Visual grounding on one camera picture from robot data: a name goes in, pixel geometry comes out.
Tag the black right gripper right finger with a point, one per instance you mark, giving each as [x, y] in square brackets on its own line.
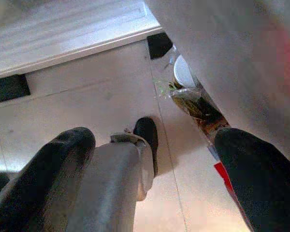
[261, 174]

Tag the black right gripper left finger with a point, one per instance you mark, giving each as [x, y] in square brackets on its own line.
[46, 169]

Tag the white fridge door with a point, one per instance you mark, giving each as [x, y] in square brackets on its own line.
[232, 60]

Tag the grey robot leg black foot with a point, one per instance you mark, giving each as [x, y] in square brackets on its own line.
[111, 183]

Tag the clear bag of greens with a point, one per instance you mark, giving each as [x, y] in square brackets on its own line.
[193, 104]

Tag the white round container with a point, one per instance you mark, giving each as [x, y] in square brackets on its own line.
[182, 72]

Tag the white cabinet with black feet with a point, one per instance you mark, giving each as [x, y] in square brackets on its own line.
[62, 36]

